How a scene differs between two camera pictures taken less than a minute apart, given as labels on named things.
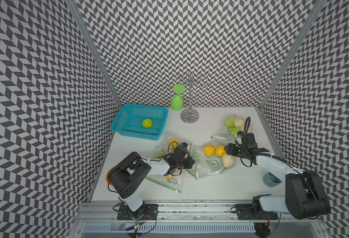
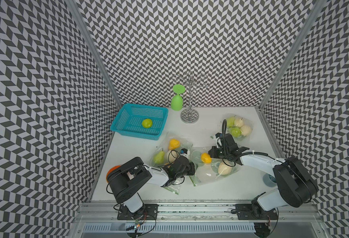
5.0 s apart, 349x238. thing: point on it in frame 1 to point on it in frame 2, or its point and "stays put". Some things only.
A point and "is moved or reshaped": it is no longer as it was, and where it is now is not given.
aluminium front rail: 106,212 stays put
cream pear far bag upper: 238,122 stays put
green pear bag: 162,153 stays put
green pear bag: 147,123 stays put
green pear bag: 230,121 stays put
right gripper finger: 231,149 to 214,152
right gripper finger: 261,149 to 241,149
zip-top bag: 210,160 is moved or reshaped
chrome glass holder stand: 190,115 stays put
